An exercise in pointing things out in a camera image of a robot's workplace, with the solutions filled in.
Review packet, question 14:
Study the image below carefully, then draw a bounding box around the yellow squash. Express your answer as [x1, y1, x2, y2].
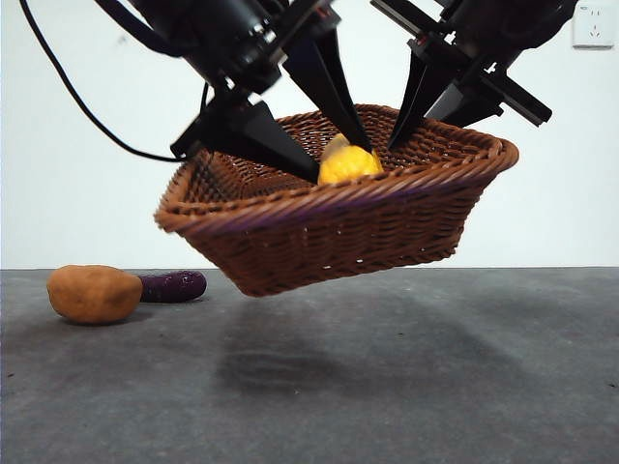
[316, 133, 384, 186]

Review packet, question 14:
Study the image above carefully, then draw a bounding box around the brown wicker basket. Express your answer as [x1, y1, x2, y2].
[153, 103, 521, 299]

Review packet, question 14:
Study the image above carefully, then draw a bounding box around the purple eggplant with green stem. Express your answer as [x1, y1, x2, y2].
[138, 270, 208, 305]

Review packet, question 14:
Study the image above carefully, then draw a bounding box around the brown potato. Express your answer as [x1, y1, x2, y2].
[46, 265, 145, 325]

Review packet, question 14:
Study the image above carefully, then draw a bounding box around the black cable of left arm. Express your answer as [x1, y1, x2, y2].
[17, 0, 188, 163]

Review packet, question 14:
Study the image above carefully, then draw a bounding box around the white wall socket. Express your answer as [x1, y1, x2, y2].
[572, 4, 615, 50]

